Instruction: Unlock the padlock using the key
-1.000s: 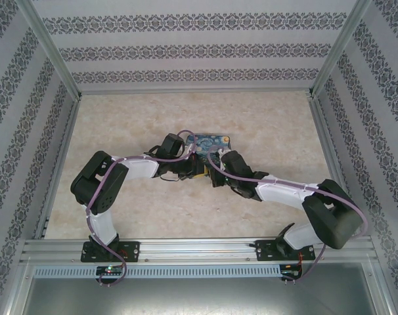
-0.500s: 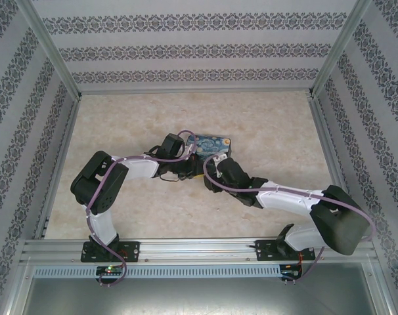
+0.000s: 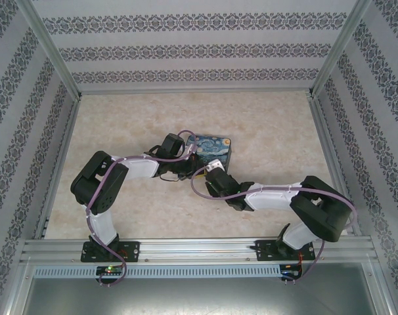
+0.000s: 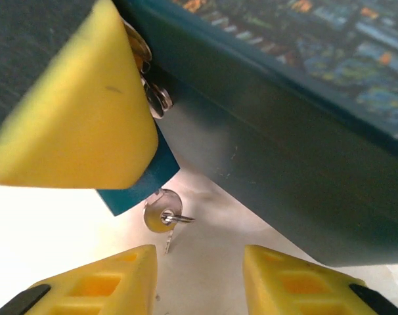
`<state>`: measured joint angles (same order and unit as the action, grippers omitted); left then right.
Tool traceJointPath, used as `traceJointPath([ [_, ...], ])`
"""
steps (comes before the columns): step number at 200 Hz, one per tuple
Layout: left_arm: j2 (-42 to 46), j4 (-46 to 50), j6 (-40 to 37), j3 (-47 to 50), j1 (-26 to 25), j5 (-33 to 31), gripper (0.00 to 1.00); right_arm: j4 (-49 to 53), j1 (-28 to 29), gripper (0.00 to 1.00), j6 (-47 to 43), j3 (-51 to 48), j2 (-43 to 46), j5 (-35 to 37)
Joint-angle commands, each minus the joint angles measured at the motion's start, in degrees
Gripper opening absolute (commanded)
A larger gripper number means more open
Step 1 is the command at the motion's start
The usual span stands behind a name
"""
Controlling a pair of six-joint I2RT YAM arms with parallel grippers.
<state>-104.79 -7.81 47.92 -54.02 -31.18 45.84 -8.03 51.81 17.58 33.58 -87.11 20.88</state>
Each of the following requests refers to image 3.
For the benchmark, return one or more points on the controller board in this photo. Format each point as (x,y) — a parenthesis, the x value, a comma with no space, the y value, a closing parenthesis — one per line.
(289,272)
(110,270)

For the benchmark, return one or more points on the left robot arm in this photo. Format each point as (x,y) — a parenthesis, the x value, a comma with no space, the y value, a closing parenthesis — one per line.
(97,183)

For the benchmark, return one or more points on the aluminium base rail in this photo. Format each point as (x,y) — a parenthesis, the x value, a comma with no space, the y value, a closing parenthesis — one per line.
(199,251)

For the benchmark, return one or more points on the starry night print box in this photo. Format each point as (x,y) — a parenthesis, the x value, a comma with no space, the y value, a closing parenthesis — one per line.
(215,146)

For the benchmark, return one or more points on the aluminium frame post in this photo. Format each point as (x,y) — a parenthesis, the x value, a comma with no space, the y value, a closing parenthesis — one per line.
(51,49)
(341,49)

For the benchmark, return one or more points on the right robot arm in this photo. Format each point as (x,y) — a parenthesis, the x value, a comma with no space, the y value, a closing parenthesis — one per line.
(274,197)

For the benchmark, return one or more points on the left controller board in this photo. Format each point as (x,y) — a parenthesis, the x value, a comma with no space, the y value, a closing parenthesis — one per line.
(110,270)

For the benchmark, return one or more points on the aluminium side rail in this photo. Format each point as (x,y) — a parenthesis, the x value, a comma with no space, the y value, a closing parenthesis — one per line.
(333,147)
(59,164)

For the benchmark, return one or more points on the grey metal panel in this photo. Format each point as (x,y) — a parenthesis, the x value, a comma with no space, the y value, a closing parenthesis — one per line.
(199,298)

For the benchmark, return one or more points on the right controller board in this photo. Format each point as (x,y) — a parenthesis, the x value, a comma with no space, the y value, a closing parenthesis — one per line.
(289,272)

